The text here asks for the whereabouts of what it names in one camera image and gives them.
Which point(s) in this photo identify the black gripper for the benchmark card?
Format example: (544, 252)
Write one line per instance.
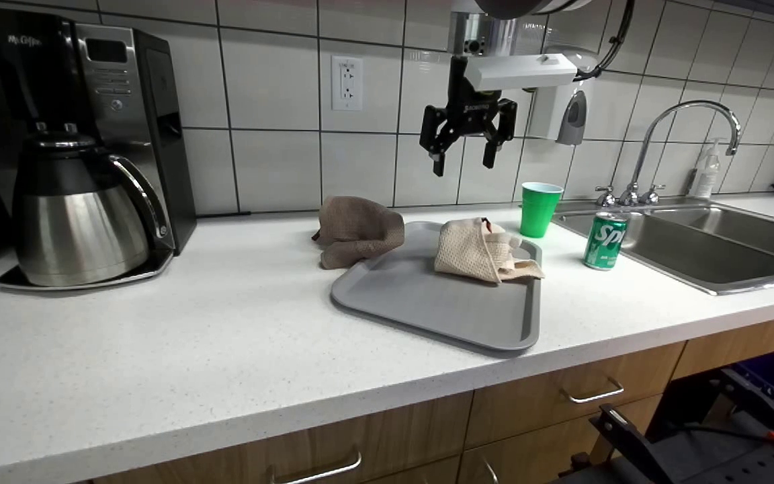
(467, 111)

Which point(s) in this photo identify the cream white towel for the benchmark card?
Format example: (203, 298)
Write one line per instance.
(481, 252)

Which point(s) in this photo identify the brown towel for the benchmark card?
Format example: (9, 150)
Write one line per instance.
(354, 232)

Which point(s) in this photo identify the grey plastic tray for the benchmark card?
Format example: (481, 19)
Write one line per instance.
(442, 306)

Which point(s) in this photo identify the green plastic cup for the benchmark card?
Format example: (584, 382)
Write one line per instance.
(541, 210)

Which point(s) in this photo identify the green Sprite can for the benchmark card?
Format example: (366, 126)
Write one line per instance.
(606, 243)

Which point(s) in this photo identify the chrome faucet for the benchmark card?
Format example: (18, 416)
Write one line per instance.
(673, 111)

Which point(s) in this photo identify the white dish soap bottle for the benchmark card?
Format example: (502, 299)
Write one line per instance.
(704, 175)

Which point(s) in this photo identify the stainless steel sink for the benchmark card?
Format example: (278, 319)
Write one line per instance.
(725, 247)

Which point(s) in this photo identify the wooden lower cabinet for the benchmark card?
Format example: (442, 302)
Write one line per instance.
(404, 440)

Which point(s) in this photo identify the black coffee maker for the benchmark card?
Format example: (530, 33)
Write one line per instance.
(149, 116)

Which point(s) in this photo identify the black metal cart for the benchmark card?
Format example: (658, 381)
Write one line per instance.
(725, 432)

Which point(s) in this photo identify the stainless steel carafe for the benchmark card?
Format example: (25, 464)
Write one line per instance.
(78, 230)

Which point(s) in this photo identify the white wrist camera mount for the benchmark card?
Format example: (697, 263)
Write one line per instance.
(521, 70)

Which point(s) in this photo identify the white wall outlet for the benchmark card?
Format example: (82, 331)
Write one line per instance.
(348, 84)

